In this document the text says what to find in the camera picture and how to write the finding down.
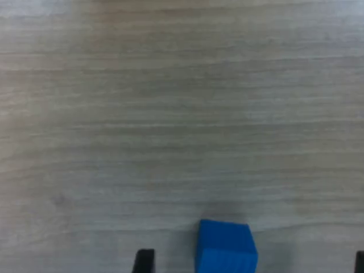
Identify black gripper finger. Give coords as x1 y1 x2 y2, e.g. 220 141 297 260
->
132 249 156 273
355 250 364 273

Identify blue cube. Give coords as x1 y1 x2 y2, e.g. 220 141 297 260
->
195 218 259 273

